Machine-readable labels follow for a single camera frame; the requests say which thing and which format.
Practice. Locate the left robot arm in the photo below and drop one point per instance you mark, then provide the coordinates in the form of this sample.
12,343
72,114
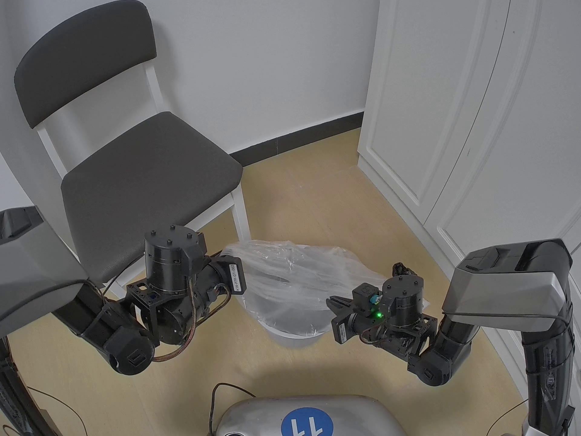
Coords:
41,270

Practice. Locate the white wardrobe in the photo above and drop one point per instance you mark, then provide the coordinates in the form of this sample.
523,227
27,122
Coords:
467,130

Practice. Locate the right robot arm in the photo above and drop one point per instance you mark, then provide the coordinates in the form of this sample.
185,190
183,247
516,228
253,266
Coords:
508,284

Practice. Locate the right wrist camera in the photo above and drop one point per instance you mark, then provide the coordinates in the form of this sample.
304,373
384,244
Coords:
365,300

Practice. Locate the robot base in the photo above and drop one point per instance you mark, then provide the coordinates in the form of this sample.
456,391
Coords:
313,418

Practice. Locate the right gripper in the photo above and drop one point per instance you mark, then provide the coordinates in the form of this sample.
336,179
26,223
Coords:
347,327

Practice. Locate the clear plastic bag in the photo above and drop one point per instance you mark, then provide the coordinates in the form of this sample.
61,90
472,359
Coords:
295,284

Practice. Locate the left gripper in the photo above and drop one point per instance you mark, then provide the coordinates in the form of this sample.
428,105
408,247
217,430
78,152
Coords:
229,275

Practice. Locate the crumpled black plastic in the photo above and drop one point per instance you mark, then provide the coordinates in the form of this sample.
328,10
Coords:
404,268

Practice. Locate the dark grey white-framed chair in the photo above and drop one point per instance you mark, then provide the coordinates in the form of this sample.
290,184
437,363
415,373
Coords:
150,184

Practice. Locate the white trash bin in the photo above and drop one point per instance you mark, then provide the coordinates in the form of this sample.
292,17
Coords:
295,339

